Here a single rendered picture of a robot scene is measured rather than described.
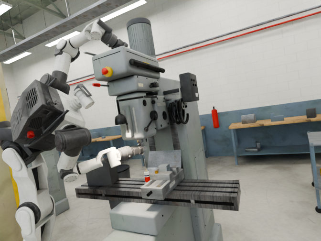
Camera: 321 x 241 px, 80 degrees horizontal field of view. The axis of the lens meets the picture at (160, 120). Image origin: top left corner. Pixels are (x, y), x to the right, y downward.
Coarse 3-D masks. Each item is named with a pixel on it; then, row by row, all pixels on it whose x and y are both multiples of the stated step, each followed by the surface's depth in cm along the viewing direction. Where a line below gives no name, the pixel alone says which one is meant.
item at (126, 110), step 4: (124, 108) 126; (128, 108) 127; (124, 112) 126; (128, 112) 127; (128, 116) 126; (128, 120) 126; (128, 124) 126; (128, 128) 126; (132, 128) 128; (128, 132) 127; (132, 132) 128; (128, 136) 127; (132, 136) 127
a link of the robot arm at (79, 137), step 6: (66, 132) 93; (72, 132) 94; (78, 132) 96; (84, 132) 98; (66, 138) 90; (72, 138) 92; (78, 138) 95; (84, 138) 97; (72, 144) 93; (78, 144) 95; (84, 144) 98; (66, 150) 98; (72, 150) 97; (78, 150) 99; (72, 156) 100
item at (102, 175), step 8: (96, 168) 153; (104, 168) 151; (112, 168) 155; (88, 176) 155; (96, 176) 153; (104, 176) 152; (112, 176) 153; (88, 184) 156; (96, 184) 154; (104, 184) 152; (112, 184) 152
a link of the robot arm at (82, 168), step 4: (88, 160) 119; (92, 160) 118; (76, 164) 117; (80, 164) 116; (84, 164) 116; (88, 164) 117; (92, 164) 117; (96, 164) 118; (76, 168) 115; (80, 168) 115; (84, 168) 115; (88, 168) 116; (92, 168) 118; (76, 172) 112; (80, 172) 115; (84, 172) 116
